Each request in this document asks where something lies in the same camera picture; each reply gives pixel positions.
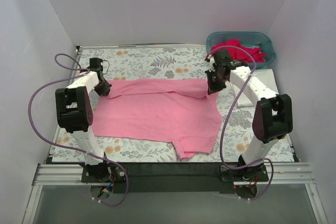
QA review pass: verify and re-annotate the pink t shirt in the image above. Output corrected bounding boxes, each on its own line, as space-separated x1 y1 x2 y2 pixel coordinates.
92 79 222 159

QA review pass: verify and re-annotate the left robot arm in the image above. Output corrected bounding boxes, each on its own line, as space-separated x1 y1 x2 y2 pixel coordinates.
55 58 112 182

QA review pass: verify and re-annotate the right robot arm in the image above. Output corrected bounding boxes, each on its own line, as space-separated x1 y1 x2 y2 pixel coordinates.
205 46 293 171

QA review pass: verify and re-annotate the red t shirt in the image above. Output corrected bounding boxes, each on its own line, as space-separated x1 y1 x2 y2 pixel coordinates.
211 39 265 63

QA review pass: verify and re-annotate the teal plastic basket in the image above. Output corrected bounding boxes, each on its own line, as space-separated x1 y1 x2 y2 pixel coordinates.
206 31 276 69

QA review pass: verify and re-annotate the folded white t shirt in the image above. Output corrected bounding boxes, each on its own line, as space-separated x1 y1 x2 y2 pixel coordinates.
237 69 278 107

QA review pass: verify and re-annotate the floral table cloth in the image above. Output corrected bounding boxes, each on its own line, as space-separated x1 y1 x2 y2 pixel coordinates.
50 46 295 163

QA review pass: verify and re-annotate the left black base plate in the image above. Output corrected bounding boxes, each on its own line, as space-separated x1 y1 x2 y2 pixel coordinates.
81 164 127 183

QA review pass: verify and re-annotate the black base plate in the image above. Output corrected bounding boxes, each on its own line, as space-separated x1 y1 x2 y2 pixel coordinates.
216 164 269 183
81 164 127 183

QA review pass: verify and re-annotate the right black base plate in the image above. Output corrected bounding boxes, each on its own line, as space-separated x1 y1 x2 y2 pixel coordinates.
216 164 269 183

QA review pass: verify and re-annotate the aluminium frame rail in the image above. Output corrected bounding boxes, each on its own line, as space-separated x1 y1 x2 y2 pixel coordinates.
23 162 328 223

